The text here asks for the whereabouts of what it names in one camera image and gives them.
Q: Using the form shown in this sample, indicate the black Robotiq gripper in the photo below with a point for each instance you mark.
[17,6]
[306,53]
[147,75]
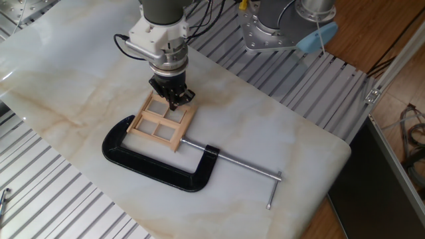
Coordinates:
[167,83]

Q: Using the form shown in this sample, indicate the wooden sliding window sash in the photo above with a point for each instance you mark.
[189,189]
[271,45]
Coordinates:
[156,108]

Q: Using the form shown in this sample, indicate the marble pattern slab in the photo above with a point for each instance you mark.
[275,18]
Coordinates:
[249,99]

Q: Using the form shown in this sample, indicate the yellow plastic object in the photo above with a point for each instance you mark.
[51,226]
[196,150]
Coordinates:
[243,4]

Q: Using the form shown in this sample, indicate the white zip tie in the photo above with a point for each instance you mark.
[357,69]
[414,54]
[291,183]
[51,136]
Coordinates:
[319,36]

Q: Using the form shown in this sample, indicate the silver perforated metal plate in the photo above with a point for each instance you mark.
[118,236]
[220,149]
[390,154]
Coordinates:
[20,8]

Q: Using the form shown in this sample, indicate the black flat panel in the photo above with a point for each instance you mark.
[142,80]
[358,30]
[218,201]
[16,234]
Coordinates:
[365,199]

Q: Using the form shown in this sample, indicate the aluminium extrusion bar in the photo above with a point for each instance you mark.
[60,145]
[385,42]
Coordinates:
[398,59]

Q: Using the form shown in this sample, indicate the wooden miniature window frame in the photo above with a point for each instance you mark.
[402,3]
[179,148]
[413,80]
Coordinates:
[186,126]

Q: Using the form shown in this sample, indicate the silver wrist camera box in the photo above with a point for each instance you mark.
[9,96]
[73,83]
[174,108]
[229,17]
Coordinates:
[142,53]

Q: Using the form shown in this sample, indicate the white printed wrist mount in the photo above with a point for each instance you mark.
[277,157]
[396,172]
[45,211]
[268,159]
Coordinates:
[156,34]

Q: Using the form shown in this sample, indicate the black C-clamp frame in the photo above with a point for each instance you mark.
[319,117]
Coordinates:
[149,167]

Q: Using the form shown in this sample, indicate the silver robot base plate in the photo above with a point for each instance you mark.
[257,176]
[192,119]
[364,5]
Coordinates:
[255,36]

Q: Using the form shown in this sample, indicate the silver corner bracket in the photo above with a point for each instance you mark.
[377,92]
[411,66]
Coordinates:
[372,95]

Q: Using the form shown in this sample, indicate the aluminium frame leg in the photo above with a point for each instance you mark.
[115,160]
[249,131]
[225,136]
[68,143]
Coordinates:
[398,159]

